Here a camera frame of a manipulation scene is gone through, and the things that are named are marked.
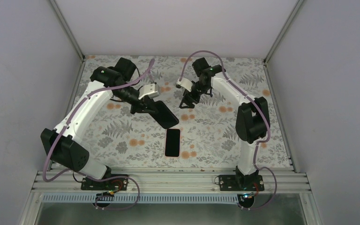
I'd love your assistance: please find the black phone case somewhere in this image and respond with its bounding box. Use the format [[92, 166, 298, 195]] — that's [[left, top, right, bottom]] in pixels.
[[150, 101, 179, 129]]

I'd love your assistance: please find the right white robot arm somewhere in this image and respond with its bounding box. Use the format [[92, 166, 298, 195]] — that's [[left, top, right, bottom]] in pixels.
[[176, 58, 270, 191]]

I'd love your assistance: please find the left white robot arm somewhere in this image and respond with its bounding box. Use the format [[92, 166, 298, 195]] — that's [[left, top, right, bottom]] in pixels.
[[40, 58, 158, 190]]

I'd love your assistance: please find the pink-edged black smartphone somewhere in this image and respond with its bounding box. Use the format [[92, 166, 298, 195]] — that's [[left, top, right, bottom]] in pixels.
[[164, 129, 180, 158]]

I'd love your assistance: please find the floral patterned table mat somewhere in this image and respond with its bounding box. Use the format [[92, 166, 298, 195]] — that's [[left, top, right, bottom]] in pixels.
[[76, 55, 292, 170]]

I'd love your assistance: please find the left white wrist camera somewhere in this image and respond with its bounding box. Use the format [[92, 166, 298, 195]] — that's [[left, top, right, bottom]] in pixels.
[[138, 82, 160, 99]]

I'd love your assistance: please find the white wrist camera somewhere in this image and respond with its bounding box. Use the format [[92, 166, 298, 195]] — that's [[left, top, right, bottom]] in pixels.
[[138, 82, 160, 99], [175, 77, 194, 92]]

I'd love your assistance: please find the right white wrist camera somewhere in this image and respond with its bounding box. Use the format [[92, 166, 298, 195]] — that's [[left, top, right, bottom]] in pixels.
[[175, 77, 194, 92]]

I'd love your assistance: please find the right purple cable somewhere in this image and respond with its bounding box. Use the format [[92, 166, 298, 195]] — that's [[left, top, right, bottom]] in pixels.
[[179, 50, 278, 211]]

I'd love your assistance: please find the purple cable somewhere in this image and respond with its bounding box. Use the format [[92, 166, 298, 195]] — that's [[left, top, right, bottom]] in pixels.
[[42, 58, 155, 211], [179, 50, 278, 211]]

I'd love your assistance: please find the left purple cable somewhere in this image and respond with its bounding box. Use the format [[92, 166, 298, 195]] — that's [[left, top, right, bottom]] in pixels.
[[42, 58, 155, 211]]

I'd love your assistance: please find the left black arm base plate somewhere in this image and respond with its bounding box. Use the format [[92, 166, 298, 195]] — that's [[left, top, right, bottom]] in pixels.
[[81, 177, 128, 191]]

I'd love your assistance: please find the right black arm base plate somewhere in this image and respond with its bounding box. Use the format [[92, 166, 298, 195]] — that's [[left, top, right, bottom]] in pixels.
[[218, 175, 265, 192]]

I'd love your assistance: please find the aluminium rail frame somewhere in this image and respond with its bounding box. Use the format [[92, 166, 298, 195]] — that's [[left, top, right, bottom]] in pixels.
[[31, 168, 311, 194]]

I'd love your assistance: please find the white slotted cable duct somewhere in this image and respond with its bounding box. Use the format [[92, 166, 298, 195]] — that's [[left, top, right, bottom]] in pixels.
[[42, 193, 238, 204]]

